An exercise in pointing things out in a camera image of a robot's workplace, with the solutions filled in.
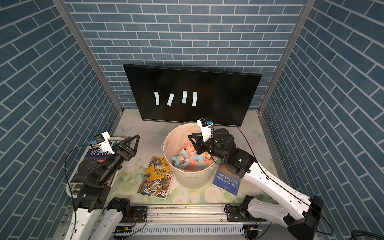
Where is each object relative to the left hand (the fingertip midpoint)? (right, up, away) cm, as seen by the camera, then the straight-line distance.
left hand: (140, 138), depth 62 cm
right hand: (+22, +1, +3) cm, 22 cm away
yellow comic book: (+1, -26, +22) cm, 34 cm away
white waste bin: (+13, -2, +15) cm, 19 cm away
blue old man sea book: (+41, -26, +22) cm, 53 cm away
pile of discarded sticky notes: (+19, -13, +16) cm, 28 cm away
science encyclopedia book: (-31, -11, +20) cm, 39 cm away
